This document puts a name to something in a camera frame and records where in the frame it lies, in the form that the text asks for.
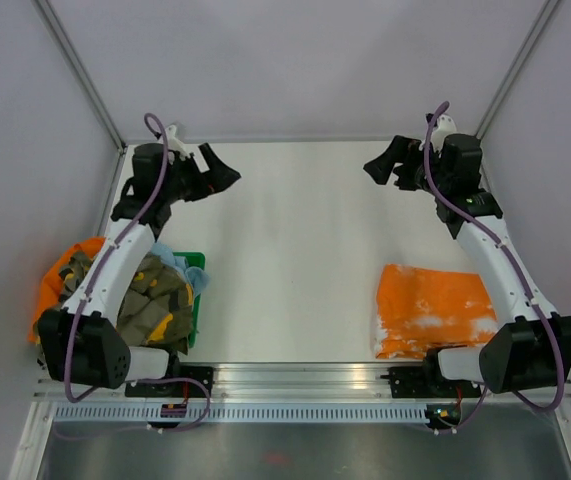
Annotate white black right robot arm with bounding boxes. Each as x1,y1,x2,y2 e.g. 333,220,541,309
364,111,571,396

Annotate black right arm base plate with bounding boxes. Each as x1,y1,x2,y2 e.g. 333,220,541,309
381,366,481,399

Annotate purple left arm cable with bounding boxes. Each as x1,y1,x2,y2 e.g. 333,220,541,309
54,112,212,441

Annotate orange garment in pile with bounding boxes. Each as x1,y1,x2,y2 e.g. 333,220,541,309
27,237,105,344

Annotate camouflage trousers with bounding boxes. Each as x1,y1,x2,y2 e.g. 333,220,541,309
48,251,196,354

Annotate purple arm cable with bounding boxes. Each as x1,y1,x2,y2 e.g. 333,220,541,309
409,100,566,435
54,112,212,441

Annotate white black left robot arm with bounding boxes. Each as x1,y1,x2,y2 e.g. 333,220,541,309
36,127,241,397

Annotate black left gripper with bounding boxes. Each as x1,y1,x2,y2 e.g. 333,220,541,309
161,145,241,205

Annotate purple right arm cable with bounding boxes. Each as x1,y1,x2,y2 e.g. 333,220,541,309
409,100,566,435

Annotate orange white tie-dye trousers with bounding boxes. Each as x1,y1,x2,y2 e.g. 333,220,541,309
373,264,498,360

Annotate green plastic bin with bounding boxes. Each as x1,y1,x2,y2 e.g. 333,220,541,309
173,251,206,350

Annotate aluminium frame post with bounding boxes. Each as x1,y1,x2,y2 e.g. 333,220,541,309
32,0,126,153
475,0,564,140

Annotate right aluminium frame post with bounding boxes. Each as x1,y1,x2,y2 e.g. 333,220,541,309
475,0,564,140

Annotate left aluminium frame post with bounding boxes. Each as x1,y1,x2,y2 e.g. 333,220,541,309
32,0,126,153

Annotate white slotted cable duct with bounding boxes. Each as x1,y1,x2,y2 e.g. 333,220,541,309
55,403,427,424

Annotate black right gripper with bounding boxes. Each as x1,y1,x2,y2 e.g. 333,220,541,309
365,134,451,197

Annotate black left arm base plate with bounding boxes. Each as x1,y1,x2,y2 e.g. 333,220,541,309
125,364,215,399

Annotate aluminium mounting rail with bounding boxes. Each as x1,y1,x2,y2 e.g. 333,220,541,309
32,361,571,404

